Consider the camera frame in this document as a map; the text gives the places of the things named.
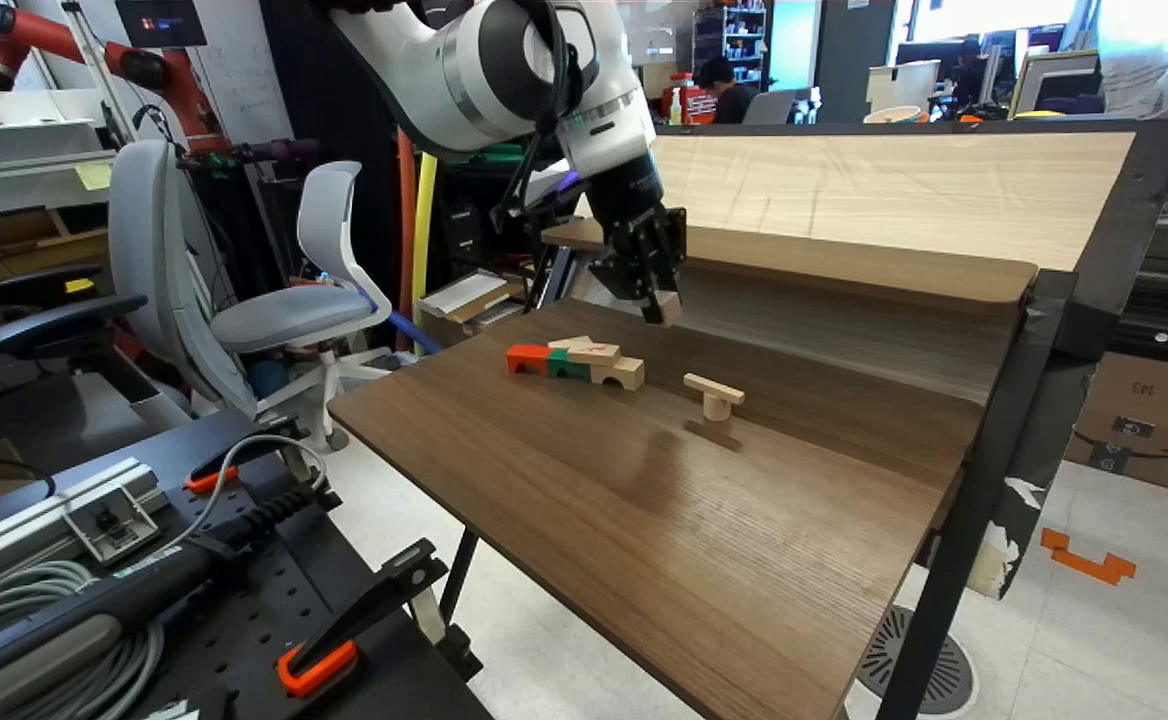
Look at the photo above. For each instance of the grey-framed monitor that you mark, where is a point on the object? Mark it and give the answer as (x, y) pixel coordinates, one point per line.
(1056, 83)

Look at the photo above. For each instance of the black metal desk frame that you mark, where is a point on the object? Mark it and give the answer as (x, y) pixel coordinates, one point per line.
(999, 442)

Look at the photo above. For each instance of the light wood desk back panel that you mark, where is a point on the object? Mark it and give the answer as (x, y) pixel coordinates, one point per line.
(905, 184)

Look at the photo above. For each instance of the long wooden block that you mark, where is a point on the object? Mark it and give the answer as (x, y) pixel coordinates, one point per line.
(585, 350)

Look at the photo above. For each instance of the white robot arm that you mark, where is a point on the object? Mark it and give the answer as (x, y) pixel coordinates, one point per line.
(490, 74)

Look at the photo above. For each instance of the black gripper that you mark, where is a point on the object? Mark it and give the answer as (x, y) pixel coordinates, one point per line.
(642, 246)

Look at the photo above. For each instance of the red robot arm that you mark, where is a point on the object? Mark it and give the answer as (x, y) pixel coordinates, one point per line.
(78, 52)

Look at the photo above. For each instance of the black perforated workbench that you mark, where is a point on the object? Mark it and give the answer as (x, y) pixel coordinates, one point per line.
(289, 626)

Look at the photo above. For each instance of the orange rectangular block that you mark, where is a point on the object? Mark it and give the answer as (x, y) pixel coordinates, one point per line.
(526, 356)

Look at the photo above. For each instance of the stack of flat boxes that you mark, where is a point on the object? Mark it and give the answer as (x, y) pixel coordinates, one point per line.
(465, 305)

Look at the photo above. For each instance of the silver aluminium extrusion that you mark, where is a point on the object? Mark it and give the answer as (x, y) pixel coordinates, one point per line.
(36, 512)

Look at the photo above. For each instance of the T-shaped wooden block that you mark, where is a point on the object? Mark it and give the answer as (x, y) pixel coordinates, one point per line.
(714, 392)

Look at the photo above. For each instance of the brown cardboard box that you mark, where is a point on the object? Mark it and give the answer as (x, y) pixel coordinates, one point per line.
(1151, 421)

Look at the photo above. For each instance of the green block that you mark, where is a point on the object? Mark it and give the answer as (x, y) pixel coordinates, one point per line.
(571, 364)

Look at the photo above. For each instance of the brown wooden desk shelf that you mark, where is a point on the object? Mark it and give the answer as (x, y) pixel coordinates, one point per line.
(809, 260)

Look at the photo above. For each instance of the grey shell chair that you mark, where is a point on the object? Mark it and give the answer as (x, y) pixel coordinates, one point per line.
(311, 300)

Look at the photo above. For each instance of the chunky wooden block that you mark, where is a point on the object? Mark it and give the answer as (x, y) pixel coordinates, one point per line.
(625, 375)

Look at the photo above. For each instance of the light wooden cube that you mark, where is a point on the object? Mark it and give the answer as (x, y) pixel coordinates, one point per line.
(669, 309)

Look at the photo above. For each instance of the grey mesh office chair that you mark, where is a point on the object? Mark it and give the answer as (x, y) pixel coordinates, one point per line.
(157, 280)

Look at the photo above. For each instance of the round metal floor drain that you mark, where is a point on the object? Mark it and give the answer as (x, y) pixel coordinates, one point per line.
(930, 665)

